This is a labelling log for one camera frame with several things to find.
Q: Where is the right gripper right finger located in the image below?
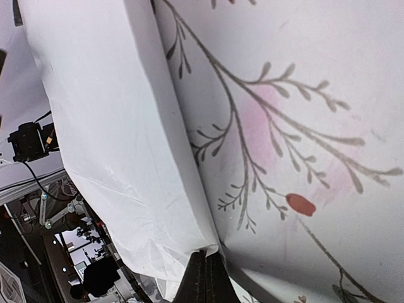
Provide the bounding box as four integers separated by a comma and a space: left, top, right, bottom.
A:
205, 252, 240, 303

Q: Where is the person in background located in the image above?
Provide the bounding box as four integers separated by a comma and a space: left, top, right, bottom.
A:
70, 256, 121, 300

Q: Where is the floral patterned tablecloth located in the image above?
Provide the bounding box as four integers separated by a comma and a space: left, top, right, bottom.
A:
151, 1, 403, 302

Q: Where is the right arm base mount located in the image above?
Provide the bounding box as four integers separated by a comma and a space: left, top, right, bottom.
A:
7, 122, 60, 162

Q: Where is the white wrapping paper sheet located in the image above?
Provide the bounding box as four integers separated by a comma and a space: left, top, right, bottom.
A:
19, 1, 219, 301

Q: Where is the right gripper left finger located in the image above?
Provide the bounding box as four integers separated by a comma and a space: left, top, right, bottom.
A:
172, 250, 206, 303

